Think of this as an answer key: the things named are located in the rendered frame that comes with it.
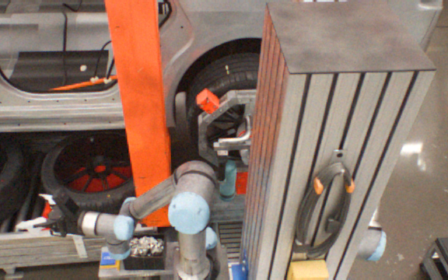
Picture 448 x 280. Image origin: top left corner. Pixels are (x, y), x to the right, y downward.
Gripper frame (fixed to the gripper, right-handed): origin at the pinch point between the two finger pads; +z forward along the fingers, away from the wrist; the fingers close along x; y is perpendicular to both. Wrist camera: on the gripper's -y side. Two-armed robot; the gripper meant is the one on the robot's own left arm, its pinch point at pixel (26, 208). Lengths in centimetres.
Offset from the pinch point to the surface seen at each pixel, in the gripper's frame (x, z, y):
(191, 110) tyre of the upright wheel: 95, -35, 13
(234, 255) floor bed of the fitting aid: 85, -65, 107
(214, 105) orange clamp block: 88, -48, 4
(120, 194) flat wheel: 77, 1, 63
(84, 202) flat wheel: 68, 19, 65
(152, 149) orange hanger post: 52, -27, 9
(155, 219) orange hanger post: 58, -25, 58
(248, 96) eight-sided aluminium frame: 92, -64, -1
